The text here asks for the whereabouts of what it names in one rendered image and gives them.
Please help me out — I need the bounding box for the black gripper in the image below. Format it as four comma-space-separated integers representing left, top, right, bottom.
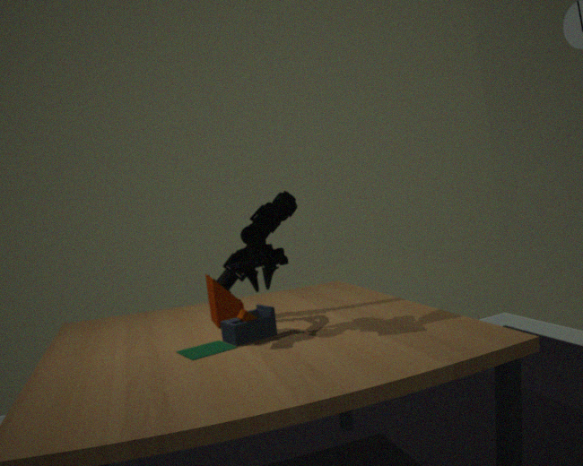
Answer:
230, 241, 288, 291

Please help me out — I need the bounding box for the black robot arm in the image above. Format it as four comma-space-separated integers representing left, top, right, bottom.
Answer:
215, 191, 298, 291

